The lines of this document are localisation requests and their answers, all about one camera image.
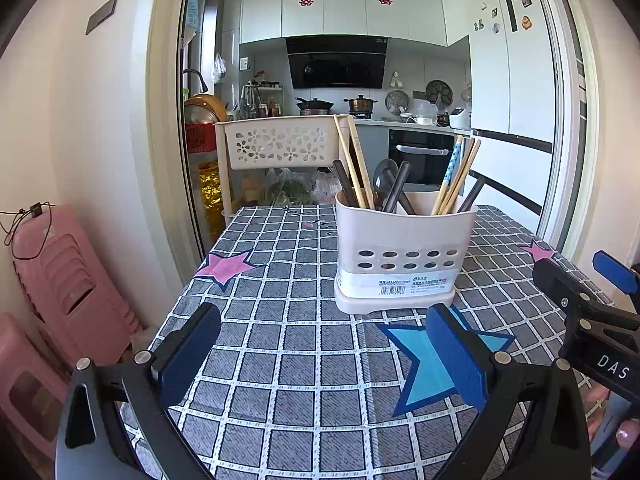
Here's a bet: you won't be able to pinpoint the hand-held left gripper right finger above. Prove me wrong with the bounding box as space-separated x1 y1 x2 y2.
424 302 587 480

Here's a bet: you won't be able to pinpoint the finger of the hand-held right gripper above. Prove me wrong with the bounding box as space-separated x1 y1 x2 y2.
532 259 615 332
592 250 640 297

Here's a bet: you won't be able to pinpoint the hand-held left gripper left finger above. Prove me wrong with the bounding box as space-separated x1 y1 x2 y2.
62 301 222 480

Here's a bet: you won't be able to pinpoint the white plastic utensil holder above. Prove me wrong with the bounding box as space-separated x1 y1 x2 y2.
334 190 478 315

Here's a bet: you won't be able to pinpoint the blue patterned wooden chopstick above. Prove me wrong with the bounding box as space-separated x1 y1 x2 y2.
431 135 465 216

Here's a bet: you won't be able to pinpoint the person's right hand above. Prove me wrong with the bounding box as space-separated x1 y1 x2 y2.
582 385 640 480

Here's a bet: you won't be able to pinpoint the grey checkered star tablecloth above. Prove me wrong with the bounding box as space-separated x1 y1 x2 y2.
117 204 618 480

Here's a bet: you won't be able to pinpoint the stack of pink plastic stools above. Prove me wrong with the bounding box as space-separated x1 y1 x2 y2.
10 204 143 361

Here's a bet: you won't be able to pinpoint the gold foil bag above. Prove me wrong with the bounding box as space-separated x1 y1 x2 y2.
200 160 223 211

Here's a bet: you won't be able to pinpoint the pink plastic stool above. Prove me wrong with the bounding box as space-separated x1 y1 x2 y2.
0 312 68 461

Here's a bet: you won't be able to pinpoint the black built-in oven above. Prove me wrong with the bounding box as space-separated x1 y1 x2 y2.
387 128 458 186

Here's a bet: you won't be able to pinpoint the bag of green vegetables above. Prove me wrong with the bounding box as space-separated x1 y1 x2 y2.
262 167 318 206

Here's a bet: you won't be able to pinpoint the white refrigerator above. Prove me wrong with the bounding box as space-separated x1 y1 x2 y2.
462 0 571 231

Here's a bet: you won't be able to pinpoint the white kitchen container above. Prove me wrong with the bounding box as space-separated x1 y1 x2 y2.
412 100 438 126

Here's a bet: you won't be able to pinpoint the red plastic basket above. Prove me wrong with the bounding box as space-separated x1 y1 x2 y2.
186 122 218 156

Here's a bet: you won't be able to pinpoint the large round dark rack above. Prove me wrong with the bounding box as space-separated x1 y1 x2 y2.
426 79 454 108

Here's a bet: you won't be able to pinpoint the white perforated trolley basket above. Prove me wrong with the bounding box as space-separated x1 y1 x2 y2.
214 115 351 228

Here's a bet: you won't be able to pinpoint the small round steamer rack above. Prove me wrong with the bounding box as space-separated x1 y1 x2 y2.
385 89 412 116

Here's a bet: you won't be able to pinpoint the orange round basin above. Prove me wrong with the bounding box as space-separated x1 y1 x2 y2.
184 92 228 123

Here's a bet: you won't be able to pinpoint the fridge magnets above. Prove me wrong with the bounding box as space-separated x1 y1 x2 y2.
472 0 538 36

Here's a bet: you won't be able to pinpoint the spice rack with bottles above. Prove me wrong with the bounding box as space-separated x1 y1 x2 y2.
257 80 286 117

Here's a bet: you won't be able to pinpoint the metal cooking pot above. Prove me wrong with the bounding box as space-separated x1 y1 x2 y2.
343 94 378 113

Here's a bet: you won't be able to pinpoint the black wok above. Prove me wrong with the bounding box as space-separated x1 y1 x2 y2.
295 97 335 117

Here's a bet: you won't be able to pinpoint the curved kitchen faucet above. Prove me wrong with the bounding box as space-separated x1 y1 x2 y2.
182 69 208 98

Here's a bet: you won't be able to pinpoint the black range hood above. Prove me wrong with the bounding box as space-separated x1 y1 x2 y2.
285 36 390 90

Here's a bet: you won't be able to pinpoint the blue hanging cloth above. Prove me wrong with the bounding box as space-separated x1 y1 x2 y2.
186 0 201 41

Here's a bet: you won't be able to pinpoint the white upper kitchen cabinets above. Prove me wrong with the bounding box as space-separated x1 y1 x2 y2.
240 0 471 48

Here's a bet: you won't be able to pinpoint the sliding door frame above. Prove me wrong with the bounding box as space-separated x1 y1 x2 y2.
542 0 601 261

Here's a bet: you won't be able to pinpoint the black cable with clip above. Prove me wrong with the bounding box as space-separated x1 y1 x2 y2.
0 201 55 261

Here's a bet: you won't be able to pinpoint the grey wall switch panel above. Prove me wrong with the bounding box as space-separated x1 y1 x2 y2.
85 0 120 36

